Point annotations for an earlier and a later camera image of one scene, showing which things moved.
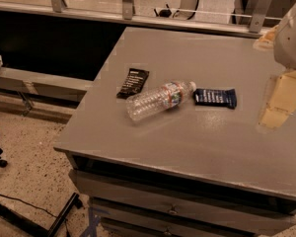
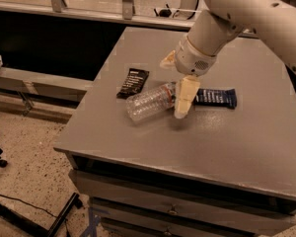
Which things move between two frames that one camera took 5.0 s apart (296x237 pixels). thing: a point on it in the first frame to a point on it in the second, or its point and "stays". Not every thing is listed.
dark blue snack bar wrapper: x=222 y=97 stays
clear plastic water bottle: x=157 y=100 stays
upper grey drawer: x=142 y=196 stays
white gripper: x=292 y=37 to x=192 y=59
